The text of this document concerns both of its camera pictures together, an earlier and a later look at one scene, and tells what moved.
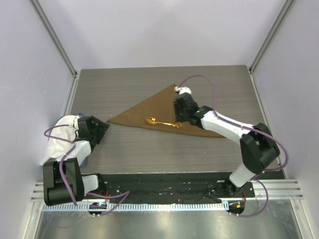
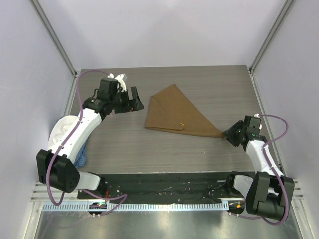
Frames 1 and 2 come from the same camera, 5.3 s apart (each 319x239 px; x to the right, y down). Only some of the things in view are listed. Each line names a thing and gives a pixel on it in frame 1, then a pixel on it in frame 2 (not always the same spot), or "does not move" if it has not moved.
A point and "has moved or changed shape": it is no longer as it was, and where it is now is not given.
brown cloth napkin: [159, 105] has moved or changed shape
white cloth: [63, 135] does not move
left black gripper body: [97, 131] to [120, 101]
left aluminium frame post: [55, 36] does not move
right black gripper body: [180, 115] to [244, 131]
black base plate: [169, 187] does not move
